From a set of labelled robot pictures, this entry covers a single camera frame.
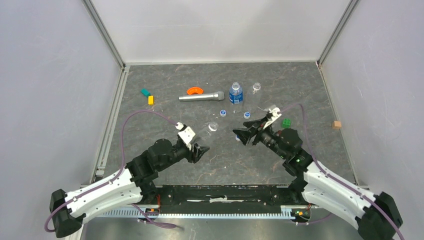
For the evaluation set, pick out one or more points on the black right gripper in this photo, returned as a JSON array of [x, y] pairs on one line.
[[246, 134]]

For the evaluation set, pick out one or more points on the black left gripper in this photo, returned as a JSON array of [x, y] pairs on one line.
[[193, 157]]

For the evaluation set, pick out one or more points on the white cap of bottle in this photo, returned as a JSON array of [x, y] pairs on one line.
[[246, 115]]

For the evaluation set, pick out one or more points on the clear bottle with blue-white cap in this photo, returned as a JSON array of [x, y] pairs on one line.
[[206, 136]]

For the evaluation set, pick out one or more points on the blue-white Pocari bottle cap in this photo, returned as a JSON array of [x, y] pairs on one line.
[[223, 113]]

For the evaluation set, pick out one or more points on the blue labelled Pocari bottle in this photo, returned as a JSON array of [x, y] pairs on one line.
[[236, 93]]

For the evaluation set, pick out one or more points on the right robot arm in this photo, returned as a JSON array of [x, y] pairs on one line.
[[374, 216]]

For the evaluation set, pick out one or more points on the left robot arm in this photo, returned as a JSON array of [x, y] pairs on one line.
[[134, 184]]

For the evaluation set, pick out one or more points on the green toy brick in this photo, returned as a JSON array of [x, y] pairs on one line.
[[286, 123]]

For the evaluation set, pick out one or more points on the silver microphone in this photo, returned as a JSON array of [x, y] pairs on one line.
[[215, 96]]

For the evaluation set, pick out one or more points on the orange curved pipe piece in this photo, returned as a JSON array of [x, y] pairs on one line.
[[195, 91]]

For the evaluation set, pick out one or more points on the yellow rectangular block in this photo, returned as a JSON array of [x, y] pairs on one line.
[[151, 100]]

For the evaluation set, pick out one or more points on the teal rectangular block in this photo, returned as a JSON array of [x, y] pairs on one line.
[[145, 92]]

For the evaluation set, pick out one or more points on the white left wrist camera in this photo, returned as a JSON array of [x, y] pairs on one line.
[[187, 134]]

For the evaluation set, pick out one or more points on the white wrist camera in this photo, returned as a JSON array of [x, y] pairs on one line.
[[187, 134], [272, 114]]

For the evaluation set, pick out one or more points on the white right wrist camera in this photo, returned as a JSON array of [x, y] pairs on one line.
[[272, 114]]

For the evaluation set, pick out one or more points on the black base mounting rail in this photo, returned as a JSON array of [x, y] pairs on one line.
[[223, 199]]

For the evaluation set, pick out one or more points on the brown cube near right wall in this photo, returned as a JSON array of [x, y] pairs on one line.
[[336, 125]]

